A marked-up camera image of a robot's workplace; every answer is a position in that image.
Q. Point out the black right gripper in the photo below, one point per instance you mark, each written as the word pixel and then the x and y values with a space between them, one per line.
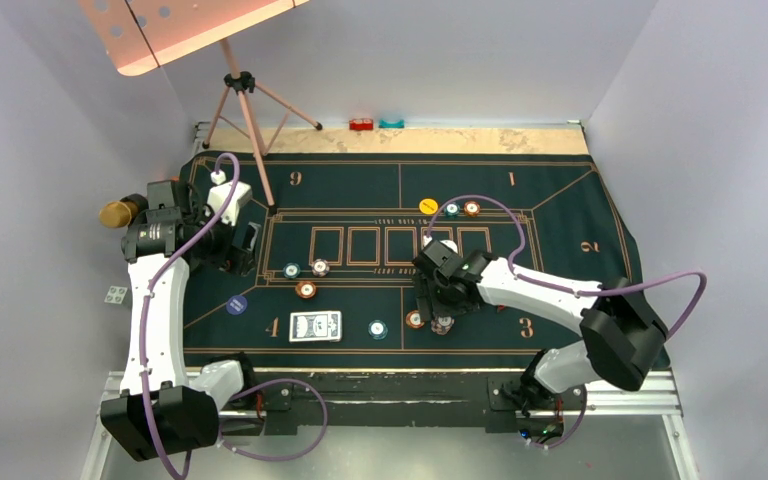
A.
pixel 424 286

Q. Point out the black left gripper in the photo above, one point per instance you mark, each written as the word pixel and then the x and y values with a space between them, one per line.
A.
pixel 231 258

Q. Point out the green blue poker chip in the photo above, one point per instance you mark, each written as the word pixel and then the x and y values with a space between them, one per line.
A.
pixel 291 270

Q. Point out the purple small blind button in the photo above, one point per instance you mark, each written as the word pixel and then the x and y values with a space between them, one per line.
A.
pixel 236 305

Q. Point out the orange yellow poker chip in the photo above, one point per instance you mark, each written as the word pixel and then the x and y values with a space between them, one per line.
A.
pixel 306 289

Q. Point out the yellow big blind button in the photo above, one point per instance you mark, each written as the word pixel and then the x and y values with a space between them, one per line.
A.
pixel 428 206

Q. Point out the blue white card deck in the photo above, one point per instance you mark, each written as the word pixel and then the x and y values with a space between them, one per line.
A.
pixel 316 326

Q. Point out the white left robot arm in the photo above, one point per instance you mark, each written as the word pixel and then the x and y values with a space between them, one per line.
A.
pixel 169 231

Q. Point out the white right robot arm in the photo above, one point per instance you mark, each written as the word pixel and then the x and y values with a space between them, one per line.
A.
pixel 620 335

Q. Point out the orange yellow chip stack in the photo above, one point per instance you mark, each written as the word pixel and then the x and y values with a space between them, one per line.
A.
pixel 414 320

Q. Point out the white pink chip stack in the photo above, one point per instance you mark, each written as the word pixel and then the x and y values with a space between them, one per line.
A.
pixel 442 325

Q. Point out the green poker mat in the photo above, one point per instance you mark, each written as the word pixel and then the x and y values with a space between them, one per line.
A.
pixel 360 213

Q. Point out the gold microphone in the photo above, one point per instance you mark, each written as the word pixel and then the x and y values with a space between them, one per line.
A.
pixel 122 212

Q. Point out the grey lego brick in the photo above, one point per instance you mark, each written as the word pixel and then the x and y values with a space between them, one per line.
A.
pixel 116 295

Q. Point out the red block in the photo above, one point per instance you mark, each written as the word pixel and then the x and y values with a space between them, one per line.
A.
pixel 361 124

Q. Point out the teal block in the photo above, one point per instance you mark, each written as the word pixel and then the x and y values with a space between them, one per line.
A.
pixel 391 123

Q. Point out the pink music stand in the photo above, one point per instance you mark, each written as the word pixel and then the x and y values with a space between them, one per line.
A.
pixel 141 36

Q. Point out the white left camera box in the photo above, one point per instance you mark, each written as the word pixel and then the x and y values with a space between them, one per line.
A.
pixel 225 201

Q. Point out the aluminium rail frame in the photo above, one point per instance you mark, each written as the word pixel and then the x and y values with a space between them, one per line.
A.
pixel 622 391

